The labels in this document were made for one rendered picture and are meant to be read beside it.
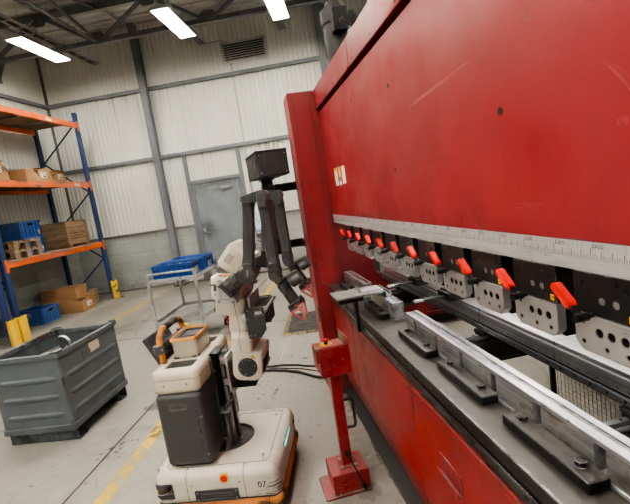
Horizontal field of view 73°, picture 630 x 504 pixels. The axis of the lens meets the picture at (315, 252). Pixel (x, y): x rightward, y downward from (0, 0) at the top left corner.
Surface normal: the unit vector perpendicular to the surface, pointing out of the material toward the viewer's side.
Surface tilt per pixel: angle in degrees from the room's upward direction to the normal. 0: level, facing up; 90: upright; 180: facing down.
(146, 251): 90
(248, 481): 90
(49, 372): 90
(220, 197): 90
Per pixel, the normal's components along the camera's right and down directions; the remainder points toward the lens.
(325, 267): 0.17, 0.11
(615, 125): -0.98, 0.17
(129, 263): -0.08, 0.15
